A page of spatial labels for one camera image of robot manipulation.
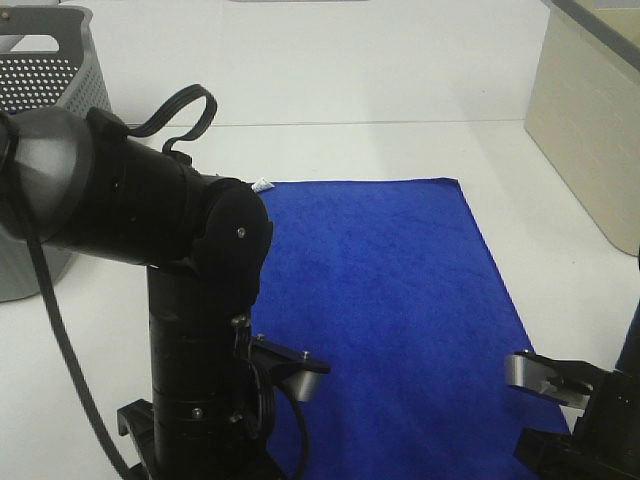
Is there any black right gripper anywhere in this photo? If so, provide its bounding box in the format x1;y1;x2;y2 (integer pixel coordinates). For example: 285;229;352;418
514;372;639;480

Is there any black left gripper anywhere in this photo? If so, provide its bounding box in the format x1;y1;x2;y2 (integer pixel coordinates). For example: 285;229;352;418
117;364;287;479

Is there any blue microfibre towel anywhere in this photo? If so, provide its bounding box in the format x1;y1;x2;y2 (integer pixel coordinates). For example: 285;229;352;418
253;178;567;479

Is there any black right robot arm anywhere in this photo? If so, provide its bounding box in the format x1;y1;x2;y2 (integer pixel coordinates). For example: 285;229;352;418
505;312;639;479

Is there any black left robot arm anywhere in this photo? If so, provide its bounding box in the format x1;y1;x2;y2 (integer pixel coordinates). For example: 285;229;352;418
1;107;283;479

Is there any beige storage bin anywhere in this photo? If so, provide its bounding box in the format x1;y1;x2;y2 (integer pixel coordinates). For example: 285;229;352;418
524;1;639;256

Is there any grey perforated plastic basket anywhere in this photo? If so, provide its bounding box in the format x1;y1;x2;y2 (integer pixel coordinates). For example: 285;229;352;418
0;5;114;303

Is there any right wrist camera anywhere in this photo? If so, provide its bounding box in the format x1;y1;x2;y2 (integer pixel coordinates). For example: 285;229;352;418
504;351;608;410

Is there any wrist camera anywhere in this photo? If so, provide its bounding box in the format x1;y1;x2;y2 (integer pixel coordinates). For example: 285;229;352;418
251;334;331;402
504;351;608;410

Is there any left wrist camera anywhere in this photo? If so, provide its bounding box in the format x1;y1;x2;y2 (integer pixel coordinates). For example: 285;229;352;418
251;334;331;402

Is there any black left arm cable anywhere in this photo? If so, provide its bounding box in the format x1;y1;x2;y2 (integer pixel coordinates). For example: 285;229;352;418
19;83;307;480

